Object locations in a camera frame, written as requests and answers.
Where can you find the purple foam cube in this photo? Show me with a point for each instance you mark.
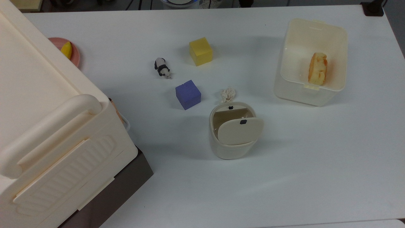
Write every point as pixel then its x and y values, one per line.
pixel 188 95

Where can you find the yellow banana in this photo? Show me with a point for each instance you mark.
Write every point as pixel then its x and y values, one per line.
pixel 66 49

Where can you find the toasted bread piece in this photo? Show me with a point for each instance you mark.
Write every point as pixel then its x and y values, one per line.
pixel 317 68

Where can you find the large cream storage box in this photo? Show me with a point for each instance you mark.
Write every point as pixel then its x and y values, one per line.
pixel 47 126

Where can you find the yellow foam cube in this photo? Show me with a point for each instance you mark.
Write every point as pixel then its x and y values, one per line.
pixel 201 52

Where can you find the black pole stand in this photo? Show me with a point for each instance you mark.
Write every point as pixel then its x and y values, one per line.
pixel 373 9

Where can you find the cream open plastic bin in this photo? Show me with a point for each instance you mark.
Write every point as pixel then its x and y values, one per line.
pixel 294 88

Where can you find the cream round trash can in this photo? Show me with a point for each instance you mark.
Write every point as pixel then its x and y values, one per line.
pixel 227 152

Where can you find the cream swing trash lid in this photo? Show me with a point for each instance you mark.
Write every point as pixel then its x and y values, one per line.
pixel 240 131

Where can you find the white paper ball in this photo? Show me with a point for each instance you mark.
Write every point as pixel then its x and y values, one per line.
pixel 227 94

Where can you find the small panda toy figure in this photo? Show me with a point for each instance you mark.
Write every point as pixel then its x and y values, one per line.
pixel 162 67

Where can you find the pink plate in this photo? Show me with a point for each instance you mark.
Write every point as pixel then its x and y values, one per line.
pixel 75 53

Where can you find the beige box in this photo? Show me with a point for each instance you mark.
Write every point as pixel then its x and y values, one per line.
pixel 27 3

